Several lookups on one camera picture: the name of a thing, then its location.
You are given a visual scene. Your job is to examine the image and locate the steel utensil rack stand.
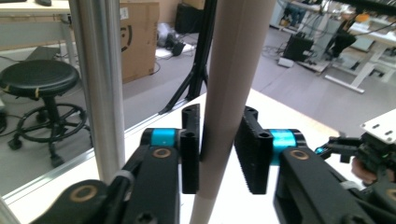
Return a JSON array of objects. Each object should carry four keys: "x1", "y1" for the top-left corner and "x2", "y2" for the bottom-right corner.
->
[{"x1": 68, "y1": 0, "x2": 126, "y2": 185}]

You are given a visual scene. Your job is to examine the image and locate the beige ladle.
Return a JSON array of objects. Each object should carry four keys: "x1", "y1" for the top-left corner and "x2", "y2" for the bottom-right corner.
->
[{"x1": 189, "y1": 0, "x2": 277, "y2": 224}]

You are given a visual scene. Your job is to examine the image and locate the black flat device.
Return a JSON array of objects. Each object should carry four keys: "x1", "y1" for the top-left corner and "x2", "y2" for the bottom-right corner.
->
[{"x1": 26, "y1": 46, "x2": 62, "y2": 62}]

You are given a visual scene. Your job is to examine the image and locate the white grid mat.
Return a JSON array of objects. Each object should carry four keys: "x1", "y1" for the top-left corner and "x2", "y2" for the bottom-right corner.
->
[{"x1": 8, "y1": 88, "x2": 396, "y2": 224}]

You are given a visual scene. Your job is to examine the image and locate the black round stool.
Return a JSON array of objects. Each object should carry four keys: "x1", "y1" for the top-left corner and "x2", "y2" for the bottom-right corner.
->
[{"x1": 0, "y1": 59, "x2": 92, "y2": 169}]

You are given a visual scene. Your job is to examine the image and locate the black metal stand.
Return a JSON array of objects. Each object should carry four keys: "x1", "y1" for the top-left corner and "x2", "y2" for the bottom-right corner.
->
[{"x1": 158, "y1": 0, "x2": 219, "y2": 116}]

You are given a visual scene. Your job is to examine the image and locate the white desk frame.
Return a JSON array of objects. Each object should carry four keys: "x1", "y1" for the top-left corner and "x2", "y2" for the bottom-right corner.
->
[{"x1": 0, "y1": 0, "x2": 78, "y2": 68}]

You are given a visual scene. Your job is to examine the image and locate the black equipment case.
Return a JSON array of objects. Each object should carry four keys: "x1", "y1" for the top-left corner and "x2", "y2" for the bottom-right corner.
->
[{"x1": 282, "y1": 32, "x2": 314, "y2": 63}]

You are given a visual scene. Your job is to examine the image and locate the white board on floor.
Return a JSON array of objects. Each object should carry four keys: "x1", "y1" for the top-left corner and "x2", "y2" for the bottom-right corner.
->
[{"x1": 154, "y1": 43, "x2": 195, "y2": 61}]

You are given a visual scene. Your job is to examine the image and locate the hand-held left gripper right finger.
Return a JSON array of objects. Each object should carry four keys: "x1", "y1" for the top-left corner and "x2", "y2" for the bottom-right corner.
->
[{"x1": 233, "y1": 105, "x2": 307, "y2": 195}]

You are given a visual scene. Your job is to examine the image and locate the white desk with cables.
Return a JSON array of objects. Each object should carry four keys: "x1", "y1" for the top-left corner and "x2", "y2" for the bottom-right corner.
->
[{"x1": 323, "y1": 15, "x2": 396, "y2": 94}]

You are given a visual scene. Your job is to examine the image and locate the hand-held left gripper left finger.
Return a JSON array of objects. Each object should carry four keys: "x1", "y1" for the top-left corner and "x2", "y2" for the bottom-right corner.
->
[{"x1": 142, "y1": 104, "x2": 202, "y2": 194}]

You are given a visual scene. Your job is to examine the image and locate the cardboard box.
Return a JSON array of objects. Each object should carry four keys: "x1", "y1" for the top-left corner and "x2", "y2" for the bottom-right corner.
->
[{"x1": 120, "y1": 1, "x2": 161, "y2": 84}]

